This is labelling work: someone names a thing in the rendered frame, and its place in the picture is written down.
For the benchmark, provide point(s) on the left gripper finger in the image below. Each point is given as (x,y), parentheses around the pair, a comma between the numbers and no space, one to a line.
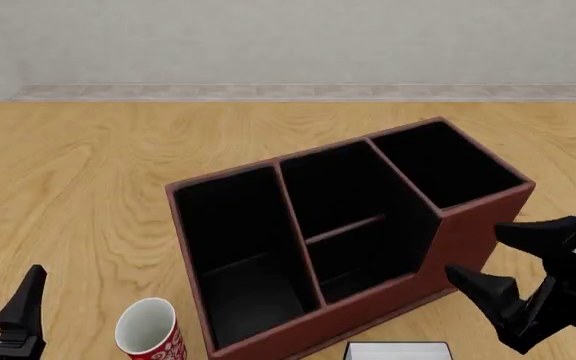
(24,303)

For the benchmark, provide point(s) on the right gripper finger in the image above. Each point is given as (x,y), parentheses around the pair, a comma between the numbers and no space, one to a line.
(490,292)
(543,234)

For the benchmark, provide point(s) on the red-brown desk caddy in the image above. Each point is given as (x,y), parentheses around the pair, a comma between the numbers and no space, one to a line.
(473,240)

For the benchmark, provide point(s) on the book with black cover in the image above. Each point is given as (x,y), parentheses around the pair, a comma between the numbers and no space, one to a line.
(398,351)

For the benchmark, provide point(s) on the red mug with white pattern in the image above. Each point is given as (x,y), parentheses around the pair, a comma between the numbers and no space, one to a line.
(168,343)

